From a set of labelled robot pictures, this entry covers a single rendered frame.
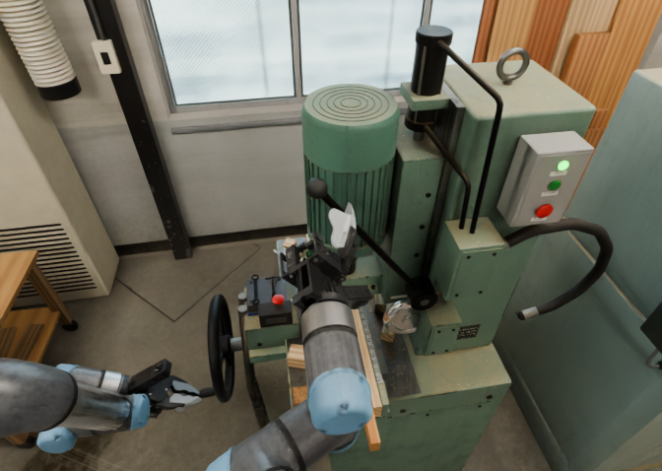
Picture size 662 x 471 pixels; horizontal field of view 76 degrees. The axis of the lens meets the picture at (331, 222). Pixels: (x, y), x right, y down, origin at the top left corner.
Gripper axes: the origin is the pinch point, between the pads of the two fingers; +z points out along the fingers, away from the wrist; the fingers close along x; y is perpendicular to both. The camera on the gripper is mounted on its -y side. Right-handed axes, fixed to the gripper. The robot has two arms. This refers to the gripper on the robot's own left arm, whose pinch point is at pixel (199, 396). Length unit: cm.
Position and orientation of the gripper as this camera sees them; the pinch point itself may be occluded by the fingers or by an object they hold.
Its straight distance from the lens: 129.0
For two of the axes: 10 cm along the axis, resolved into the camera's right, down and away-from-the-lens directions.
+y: -4.9, 7.3, 4.7
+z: 8.6, 3.2, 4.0
